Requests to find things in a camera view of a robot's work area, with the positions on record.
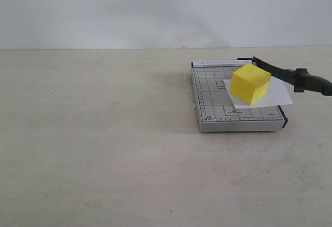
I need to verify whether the yellow foam cube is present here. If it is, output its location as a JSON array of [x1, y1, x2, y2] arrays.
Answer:
[[230, 63, 272, 105]]

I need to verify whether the white paper sheet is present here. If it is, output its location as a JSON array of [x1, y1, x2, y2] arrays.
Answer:
[[223, 77, 293, 109]]

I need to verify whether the grey paper cutter base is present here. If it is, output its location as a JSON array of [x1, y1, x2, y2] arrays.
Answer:
[[191, 60, 288, 132]]

